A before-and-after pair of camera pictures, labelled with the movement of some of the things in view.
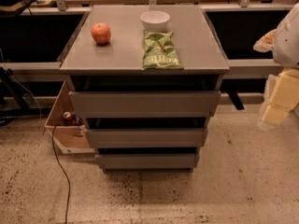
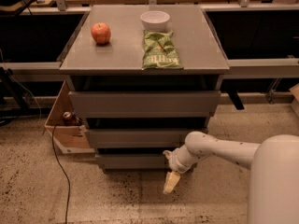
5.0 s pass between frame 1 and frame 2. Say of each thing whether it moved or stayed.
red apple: stayed
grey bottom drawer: stayed
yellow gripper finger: moved
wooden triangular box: stayed
